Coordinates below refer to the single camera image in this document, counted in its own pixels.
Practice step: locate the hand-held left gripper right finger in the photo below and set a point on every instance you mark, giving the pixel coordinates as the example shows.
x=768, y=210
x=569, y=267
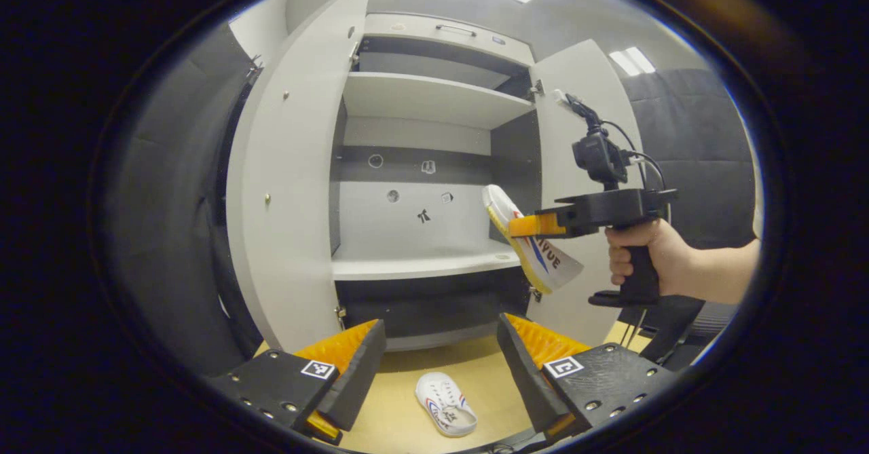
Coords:
x=526, y=379

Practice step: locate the small ceiling light panel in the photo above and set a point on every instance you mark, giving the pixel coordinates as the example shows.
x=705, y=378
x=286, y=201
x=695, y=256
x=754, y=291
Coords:
x=633, y=61

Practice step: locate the white canvas shoe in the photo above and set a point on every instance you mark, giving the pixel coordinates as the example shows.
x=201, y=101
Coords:
x=445, y=403
x=550, y=264

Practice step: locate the white and grey shoe cabinet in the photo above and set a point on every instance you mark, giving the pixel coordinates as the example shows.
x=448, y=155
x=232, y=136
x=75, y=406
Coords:
x=407, y=223

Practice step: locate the white cabinet shelf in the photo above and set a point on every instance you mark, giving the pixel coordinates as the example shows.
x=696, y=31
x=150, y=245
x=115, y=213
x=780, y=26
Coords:
x=428, y=101
x=421, y=264

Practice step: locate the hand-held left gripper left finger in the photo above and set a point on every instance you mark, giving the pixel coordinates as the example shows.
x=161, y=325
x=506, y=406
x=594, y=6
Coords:
x=360, y=379

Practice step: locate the white shoe cabinet door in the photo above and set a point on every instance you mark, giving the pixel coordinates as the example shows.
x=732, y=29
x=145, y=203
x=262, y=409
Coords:
x=577, y=121
x=292, y=189

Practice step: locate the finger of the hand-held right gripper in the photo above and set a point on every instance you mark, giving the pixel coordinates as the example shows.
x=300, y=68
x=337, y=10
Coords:
x=536, y=225

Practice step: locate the white cabinet drawer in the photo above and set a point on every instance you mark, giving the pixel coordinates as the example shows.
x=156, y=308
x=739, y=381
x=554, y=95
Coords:
x=448, y=33

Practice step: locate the small metal clip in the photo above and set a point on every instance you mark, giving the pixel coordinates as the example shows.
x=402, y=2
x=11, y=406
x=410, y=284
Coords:
x=255, y=67

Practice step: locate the black backdrop cloth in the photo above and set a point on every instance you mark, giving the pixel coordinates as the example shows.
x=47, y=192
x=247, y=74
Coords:
x=699, y=142
x=163, y=223

